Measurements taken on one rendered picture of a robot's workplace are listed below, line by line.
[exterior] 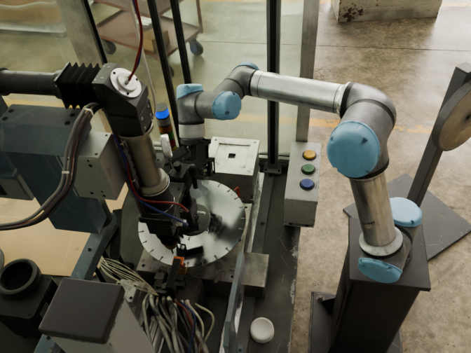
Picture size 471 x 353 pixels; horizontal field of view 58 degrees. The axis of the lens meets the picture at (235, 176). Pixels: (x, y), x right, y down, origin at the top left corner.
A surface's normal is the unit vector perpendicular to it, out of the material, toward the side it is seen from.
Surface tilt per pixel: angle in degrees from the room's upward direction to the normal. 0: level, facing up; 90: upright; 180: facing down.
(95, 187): 90
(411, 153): 0
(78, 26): 90
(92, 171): 90
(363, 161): 84
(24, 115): 0
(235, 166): 0
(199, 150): 60
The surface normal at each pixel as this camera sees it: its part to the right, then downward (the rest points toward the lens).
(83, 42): -0.17, 0.74
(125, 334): 0.98, 0.08
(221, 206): -0.06, -0.67
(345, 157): -0.54, 0.56
